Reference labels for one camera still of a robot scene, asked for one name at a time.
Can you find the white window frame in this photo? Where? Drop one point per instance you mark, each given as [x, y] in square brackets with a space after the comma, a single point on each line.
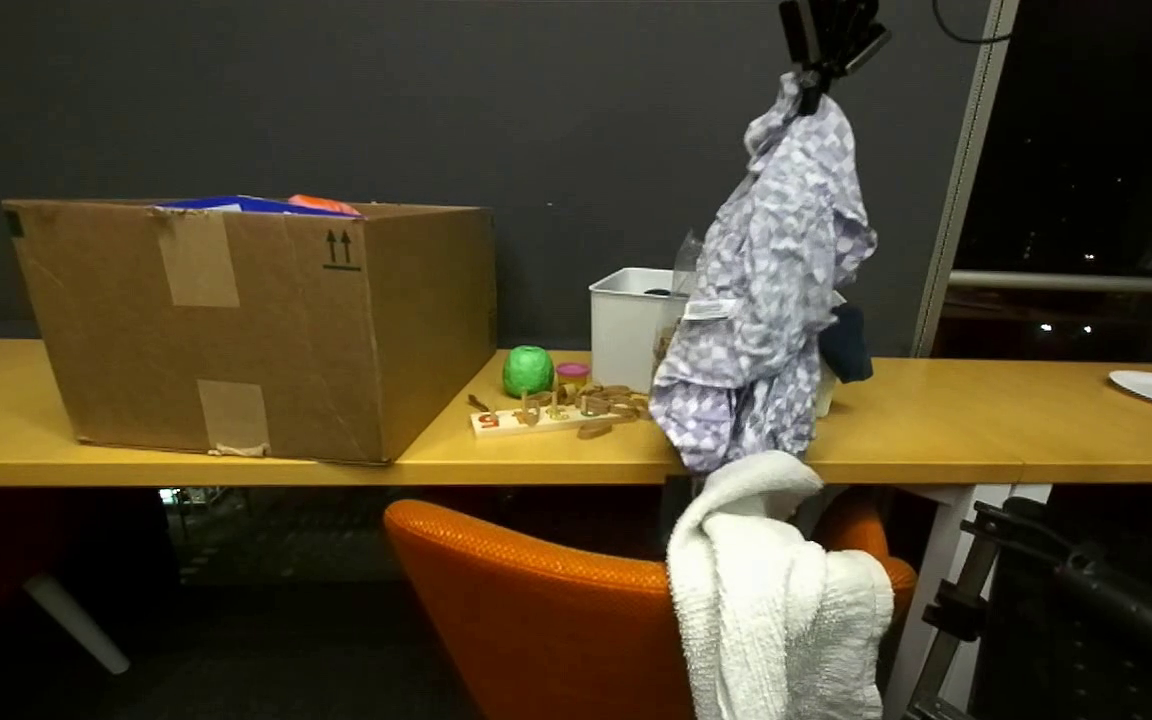
[970, 160]

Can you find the blue purple item in box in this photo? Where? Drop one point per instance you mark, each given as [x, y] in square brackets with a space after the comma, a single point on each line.
[231, 204]

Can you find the green round toy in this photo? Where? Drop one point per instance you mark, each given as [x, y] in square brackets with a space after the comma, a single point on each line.
[529, 368]

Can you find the orange chair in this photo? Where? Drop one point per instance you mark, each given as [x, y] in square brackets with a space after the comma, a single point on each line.
[538, 627]

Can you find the orange item in box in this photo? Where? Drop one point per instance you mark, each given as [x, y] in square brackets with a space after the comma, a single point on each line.
[320, 204]

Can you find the black tripod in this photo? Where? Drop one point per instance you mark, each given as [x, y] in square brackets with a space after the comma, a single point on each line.
[959, 612]

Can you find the large cardboard box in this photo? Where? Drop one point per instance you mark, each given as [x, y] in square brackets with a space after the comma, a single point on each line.
[271, 335]

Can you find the white table leg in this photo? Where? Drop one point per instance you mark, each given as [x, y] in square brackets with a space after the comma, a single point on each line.
[77, 627]
[929, 563]

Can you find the white plastic washing basket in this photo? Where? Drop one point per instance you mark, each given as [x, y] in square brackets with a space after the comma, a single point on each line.
[623, 335]

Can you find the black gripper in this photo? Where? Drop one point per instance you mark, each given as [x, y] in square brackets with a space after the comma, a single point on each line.
[834, 29]

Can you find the purple white patterned cloth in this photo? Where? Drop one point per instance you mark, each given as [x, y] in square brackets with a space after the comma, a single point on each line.
[761, 293]

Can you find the small pink object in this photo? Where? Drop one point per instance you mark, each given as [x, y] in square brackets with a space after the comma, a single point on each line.
[573, 368]

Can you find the dark blue cloth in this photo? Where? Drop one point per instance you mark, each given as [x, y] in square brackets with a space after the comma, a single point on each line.
[847, 344]

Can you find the white fluffy towel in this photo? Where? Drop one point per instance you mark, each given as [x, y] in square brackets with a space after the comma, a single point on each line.
[761, 612]

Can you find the wooden puzzle board with pieces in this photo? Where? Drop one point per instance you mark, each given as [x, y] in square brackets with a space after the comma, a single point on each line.
[538, 417]

